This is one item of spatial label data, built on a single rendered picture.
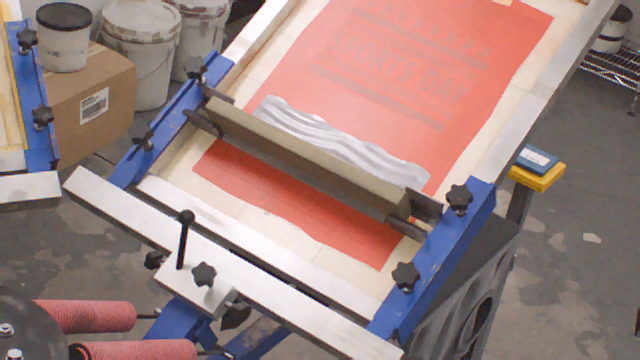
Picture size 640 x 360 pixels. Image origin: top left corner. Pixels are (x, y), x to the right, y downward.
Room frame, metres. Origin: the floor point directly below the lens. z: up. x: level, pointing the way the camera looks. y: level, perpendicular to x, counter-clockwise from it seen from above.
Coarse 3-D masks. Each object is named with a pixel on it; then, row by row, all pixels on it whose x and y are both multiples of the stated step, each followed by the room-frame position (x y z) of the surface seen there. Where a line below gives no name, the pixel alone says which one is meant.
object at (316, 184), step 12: (240, 144) 1.70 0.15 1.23; (252, 156) 1.68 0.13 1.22; (264, 156) 1.67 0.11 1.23; (276, 168) 1.66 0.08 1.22; (288, 168) 1.65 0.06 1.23; (300, 180) 1.63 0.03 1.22; (312, 180) 1.62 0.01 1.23; (324, 192) 1.60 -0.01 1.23; (336, 192) 1.60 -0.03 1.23; (348, 204) 1.58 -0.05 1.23; (360, 204) 1.58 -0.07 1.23; (372, 216) 1.56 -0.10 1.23; (384, 216) 1.55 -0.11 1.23
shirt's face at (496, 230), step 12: (492, 216) 2.06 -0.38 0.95; (492, 228) 2.01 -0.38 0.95; (504, 228) 2.02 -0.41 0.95; (516, 228) 2.03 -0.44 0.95; (480, 240) 1.96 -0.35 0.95; (492, 240) 1.97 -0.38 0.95; (504, 240) 1.98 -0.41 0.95; (468, 252) 1.91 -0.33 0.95; (480, 252) 1.92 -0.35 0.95; (468, 264) 1.87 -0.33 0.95; (456, 276) 1.82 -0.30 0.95; (444, 288) 1.77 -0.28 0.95
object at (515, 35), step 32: (448, 0) 2.00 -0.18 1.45; (480, 0) 2.00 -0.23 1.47; (480, 32) 1.93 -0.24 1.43; (512, 32) 1.92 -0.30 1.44; (544, 32) 1.92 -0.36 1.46; (512, 64) 1.86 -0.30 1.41; (480, 96) 1.80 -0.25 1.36; (352, 128) 1.76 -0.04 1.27; (384, 128) 1.75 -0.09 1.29; (416, 128) 1.75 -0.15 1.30; (448, 128) 1.74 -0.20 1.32; (480, 128) 1.74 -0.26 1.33; (416, 160) 1.69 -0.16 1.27; (448, 160) 1.68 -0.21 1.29; (320, 192) 1.64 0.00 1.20; (320, 224) 1.58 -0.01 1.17; (352, 224) 1.58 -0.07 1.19; (352, 256) 1.53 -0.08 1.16; (384, 256) 1.52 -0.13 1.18
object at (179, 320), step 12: (180, 300) 1.39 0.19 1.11; (168, 312) 1.37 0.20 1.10; (180, 312) 1.37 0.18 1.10; (192, 312) 1.37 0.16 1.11; (156, 324) 1.36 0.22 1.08; (168, 324) 1.36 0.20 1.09; (180, 324) 1.36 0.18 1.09; (192, 324) 1.35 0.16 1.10; (144, 336) 1.34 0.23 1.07; (156, 336) 1.34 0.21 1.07; (168, 336) 1.34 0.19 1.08; (180, 336) 1.34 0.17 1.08; (192, 336) 1.35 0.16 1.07
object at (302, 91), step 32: (352, 0) 2.02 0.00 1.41; (384, 0) 2.01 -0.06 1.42; (416, 0) 2.01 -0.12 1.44; (320, 32) 1.96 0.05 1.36; (288, 64) 1.89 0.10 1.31; (256, 96) 1.83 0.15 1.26; (288, 96) 1.83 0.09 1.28; (320, 96) 1.82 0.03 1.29; (352, 96) 1.82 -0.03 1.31; (224, 160) 1.71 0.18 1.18; (256, 160) 1.71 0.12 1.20; (256, 192) 1.65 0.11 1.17; (288, 192) 1.64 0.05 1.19
